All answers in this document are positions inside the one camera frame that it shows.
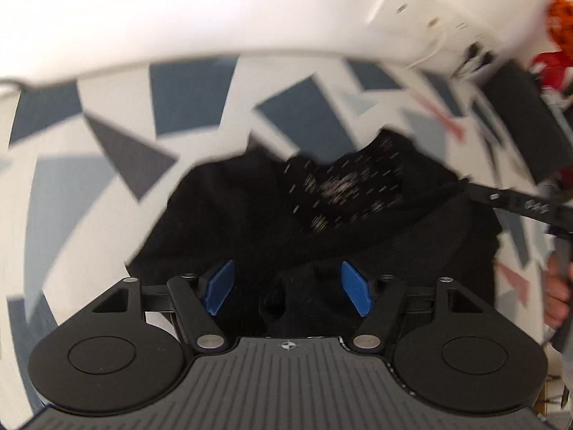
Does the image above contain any white wall socket panel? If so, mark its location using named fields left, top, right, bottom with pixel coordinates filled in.
left=365, top=0, right=509, bottom=73

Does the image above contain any black garment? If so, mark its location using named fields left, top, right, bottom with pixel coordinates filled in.
left=125, top=129, right=503, bottom=339

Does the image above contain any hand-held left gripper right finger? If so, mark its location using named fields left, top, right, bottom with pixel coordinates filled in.
left=340, top=260, right=487, bottom=353

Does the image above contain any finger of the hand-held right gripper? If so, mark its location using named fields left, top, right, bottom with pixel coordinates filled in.
left=464, top=179, right=573, bottom=236

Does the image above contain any white plug with cable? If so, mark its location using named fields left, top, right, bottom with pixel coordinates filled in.
left=405, top=30, right=449, bottom=71

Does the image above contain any geometric patterned bed sheet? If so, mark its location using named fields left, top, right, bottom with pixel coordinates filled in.
left=0, top=51, right=573, bottom=418

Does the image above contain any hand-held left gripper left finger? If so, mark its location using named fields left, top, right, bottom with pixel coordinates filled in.
left=92, top=259, right=236, bottom=353

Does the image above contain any person's right hand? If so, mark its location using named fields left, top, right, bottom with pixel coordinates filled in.
left=543, top=254, right=573, bottom=330

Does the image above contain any black cabinet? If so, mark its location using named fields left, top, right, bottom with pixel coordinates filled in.
left=480, top=62, right=573, bottom=185

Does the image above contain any red ornament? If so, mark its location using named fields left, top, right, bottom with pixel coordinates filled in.
left=529, top=0, right=573, bottom=96

